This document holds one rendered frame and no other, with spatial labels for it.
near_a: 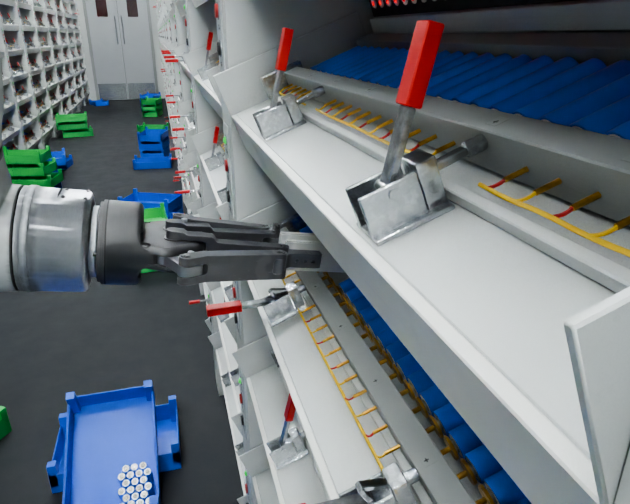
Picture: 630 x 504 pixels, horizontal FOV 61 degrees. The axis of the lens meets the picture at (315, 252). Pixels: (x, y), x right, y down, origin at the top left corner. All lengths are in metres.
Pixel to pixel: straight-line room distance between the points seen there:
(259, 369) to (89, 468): 0.73
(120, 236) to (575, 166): 0.36
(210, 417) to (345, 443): 1.24
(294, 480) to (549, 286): 0.50
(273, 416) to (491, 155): 0.54
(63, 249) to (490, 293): 0.35
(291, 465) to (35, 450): 1.09
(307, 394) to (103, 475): 1.03
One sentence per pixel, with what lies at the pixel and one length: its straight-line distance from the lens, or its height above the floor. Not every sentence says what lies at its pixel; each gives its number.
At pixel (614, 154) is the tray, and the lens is 0.21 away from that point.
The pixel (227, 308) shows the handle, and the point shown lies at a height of 0.76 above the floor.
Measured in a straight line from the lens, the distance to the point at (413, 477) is 0.35.
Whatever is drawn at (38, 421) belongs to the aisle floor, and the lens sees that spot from 1.77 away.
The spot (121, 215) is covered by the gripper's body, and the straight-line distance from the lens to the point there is 0.48.
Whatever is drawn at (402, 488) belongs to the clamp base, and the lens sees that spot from 0.34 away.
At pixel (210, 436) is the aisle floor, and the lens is 1.57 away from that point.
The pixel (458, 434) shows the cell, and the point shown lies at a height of 0.78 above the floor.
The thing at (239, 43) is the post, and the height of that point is 1.00.
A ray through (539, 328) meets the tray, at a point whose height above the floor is 0.93.
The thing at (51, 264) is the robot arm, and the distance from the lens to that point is 0.47.
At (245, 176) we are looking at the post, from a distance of 0.70.
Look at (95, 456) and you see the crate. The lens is 1.47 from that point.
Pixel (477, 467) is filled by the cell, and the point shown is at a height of 0.78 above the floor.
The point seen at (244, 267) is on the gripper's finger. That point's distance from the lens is 0.47.
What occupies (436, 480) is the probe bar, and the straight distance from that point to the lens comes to 0.34.
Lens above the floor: 1.01
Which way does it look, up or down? 22 degrees down
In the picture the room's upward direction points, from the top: straight up
